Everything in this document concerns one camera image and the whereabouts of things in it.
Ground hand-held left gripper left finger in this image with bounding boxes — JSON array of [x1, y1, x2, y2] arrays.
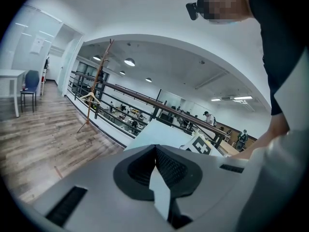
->
[[113, 144, 156, 202]]

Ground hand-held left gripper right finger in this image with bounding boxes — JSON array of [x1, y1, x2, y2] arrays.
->
[[155, 144, 203, 199]]

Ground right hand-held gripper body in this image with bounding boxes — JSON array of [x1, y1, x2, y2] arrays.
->
[[180, 133, 224, 157]]

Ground person's right forearm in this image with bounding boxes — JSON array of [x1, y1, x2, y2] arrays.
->
[[229, 111, 290, 159]]

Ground light wooden desk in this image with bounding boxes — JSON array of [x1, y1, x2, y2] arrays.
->
[[217, 141, 240, 157]]

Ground brown wooden back counter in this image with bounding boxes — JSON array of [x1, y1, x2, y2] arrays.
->
[[216, 121, 258, 142]]

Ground black railing wooden handrail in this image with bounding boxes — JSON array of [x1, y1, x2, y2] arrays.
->
[[67, 70, 228, 149]]

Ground wooden clothes hanger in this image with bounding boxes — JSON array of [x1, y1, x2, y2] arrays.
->
[[79, 92, 101, 105]]

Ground wooden coat rack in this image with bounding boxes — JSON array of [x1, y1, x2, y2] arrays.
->
[[76, 38, 115, 134]]

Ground black framed glass partition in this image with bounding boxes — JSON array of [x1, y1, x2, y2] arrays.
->
[[76, 61, 111, 99]]

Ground frosted glass door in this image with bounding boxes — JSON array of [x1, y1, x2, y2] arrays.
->
[[57, 39, 80, 96]]

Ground person's black shirt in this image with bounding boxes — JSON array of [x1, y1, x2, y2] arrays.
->
[[246, 0, 309, 116]]

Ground blue chair black legs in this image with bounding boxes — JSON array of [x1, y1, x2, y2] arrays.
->
[[20, 70, 41, 113]]

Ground person's head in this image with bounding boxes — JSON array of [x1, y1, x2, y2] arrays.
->
[[197, 0, 252, 25]]

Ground white desk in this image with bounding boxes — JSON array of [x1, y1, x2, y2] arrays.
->
[[0, 69, 27, 118]]

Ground white paper notice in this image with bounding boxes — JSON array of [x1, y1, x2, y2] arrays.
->
[[30, 36, 45, 55]]

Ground black head-worn camera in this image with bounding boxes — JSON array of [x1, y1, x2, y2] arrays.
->
[[185, 1, 206, 21]]

